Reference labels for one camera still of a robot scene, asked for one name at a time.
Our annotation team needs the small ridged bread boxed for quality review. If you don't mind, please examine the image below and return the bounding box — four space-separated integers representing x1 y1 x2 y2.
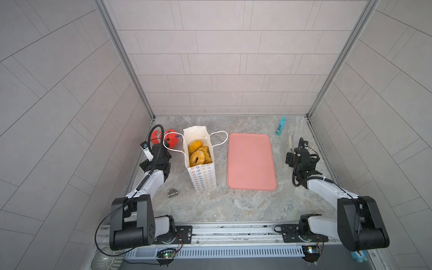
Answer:
188 140 203 155

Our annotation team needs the white paper bag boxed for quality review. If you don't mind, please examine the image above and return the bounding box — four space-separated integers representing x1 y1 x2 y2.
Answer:
164 126 228 192

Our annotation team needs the braided ring bread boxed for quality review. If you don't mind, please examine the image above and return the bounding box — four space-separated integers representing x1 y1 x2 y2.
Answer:
190 150 206 167

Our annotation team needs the ridged spiral bread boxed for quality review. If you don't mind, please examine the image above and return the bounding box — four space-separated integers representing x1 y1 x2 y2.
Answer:
199 146 212 164

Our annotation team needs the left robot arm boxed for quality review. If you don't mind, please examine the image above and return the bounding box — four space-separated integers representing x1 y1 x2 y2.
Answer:
106 124 177 254

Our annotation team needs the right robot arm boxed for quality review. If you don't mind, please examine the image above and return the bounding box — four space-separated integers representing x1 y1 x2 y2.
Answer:
273 138 390 252

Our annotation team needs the teal bottle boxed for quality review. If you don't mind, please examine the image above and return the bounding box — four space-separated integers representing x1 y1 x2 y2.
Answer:
275 116 286 136

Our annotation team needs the small metal fitting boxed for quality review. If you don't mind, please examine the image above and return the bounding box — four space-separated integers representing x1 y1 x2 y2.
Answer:
168 189 178 198

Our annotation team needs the pink tray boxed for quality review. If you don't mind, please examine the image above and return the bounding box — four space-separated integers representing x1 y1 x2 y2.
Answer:
227 133 277 191

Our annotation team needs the blue owl number tag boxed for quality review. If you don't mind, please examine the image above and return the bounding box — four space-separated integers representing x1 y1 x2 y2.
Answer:
351 250 368 263

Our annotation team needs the striped ceramic bowl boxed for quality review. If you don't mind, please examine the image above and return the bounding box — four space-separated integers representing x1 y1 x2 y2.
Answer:
90 246 124 270

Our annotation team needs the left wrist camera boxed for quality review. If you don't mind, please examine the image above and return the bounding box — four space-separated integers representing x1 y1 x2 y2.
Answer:
140 141 154 162

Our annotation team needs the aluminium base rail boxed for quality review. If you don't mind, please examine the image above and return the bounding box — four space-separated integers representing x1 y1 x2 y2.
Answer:
95 216 341 265

